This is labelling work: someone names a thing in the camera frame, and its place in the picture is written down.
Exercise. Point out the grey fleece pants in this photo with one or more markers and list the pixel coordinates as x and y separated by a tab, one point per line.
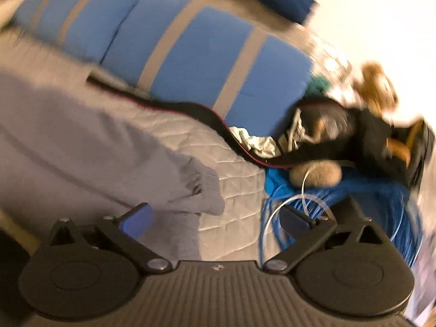
85	150

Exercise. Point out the black bag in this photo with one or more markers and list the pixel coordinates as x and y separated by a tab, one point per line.
371	133

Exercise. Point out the blue pillow grey stripes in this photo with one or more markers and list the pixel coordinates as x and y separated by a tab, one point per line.
190	51
92	24

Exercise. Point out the white cloth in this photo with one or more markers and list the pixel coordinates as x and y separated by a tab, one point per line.
255	143

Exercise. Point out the tan fuzzy plush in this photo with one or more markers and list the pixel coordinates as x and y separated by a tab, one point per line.
320	173

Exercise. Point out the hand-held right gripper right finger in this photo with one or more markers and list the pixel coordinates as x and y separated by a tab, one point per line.
294	221

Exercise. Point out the teal cloth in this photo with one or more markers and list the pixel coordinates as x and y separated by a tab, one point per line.
320	83

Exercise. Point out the clear plastic bag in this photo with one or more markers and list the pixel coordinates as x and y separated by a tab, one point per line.
330	61

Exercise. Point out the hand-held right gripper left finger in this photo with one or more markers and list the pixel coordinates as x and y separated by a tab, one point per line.
136	219

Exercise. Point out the brown plush toy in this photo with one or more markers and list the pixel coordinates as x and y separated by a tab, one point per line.
374	85

